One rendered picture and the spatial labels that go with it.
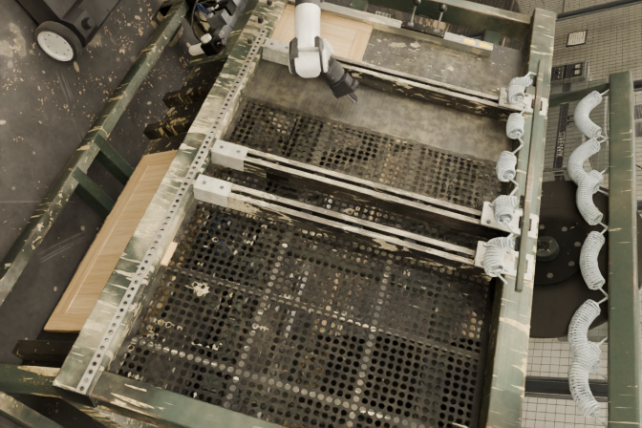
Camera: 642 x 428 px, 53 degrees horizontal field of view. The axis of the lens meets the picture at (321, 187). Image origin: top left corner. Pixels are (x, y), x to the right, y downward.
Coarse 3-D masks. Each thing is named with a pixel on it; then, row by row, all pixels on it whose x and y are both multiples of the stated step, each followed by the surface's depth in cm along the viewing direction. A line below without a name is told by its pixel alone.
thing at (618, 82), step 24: (624, 72) 311; (576, 96) 324; (624, 96) 301; (624, 120) 292; (624, 144) 283; (624, 168) 275; (624, 192) 268; (624, 216) 260; (624, 240) 253; (624, 264) 247; (624, 288) 241; (624, 312) 235; (288, 336) 277; (624, 336) 229; (624, 360) 224; (624, 384) 218; (624, 408) 214
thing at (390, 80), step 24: (264, 48) 271; (288, 48) 271; (360, 72) 267; (384, 72) 269; (432, 96) 267; (456, 96) 264; (480, 96) 265; (504, 96) 260; (528, 96) 262; (504, 120) 267
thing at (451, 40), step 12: (288, 0) 295; (324, 12) 295; (336, 12) 293; (348, 12) 294; (360, 12) 294; (372, 24) 293; (384, 24) 291; (396, 24) 292; (408, 36) 293; (420, 36) 291; (432, 36) 290; (444, 36) 290; (456, 36) 290; (456, 48) 291; (468, 48) 289; (480, 48) 287; (492, 48) 288
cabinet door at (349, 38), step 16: (288, 16) 292; (320, 16) 294; (336, 16) 294; (288, 32) 285; (320, 32) 287; (336, 32) 288; (352, 32) 289; (368, 32) 290; (336, 48) 282; (352, 48) 283
